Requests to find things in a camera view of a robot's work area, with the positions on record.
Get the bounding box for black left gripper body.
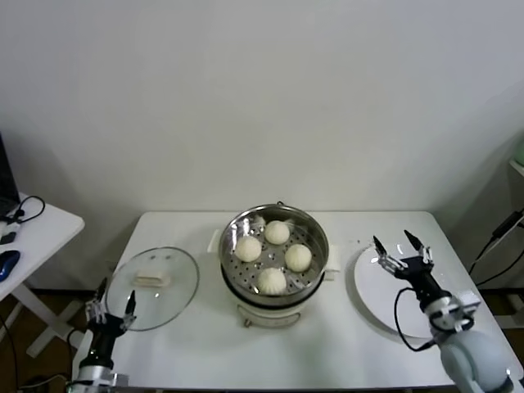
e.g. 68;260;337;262
88;314;124;364

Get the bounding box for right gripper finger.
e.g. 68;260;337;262
372;235;404;279
403;229;433;271

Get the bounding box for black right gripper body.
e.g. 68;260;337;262
398;256;452;308

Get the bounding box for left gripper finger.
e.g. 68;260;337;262
120;290;138;332
84;278;108;324

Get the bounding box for glass lid with white handle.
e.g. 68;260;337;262
105;246;201;332

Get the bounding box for white steamed baozi bun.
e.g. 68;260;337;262
283;244;313;273
235;236;263;264
257;268;287;296
264;219;291;246

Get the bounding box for stainless steel steamer basket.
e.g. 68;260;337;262
219;203;331;308

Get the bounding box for white round plate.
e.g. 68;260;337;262
354;243;460;340

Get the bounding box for black inline adapter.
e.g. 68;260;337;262
493;210;521;241

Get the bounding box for white folding side table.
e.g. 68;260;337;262
0;192;86;359

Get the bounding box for blue computer mouse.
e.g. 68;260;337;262
0;250;21;282

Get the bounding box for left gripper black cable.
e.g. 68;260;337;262
67;327;93;361

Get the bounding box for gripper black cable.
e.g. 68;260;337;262
67;327;93;361
394;286;437;353

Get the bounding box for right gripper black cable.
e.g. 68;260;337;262
394;286;437;353

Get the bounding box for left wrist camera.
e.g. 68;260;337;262
104;372;132;388

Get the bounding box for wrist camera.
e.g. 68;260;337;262
104;372;132;388
448;288;482;332

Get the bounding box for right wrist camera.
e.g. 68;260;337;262
448;288;482;332

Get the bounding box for thin black hanging cable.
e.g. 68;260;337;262
468;235;503;275

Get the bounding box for black curved wall cable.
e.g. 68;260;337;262
474;243;524;288

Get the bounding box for white floor cable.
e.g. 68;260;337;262
18;374;70;390

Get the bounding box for black floor cable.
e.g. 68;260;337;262
0;314;21;390

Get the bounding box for black looped cable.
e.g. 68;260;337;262
7;195;46;224

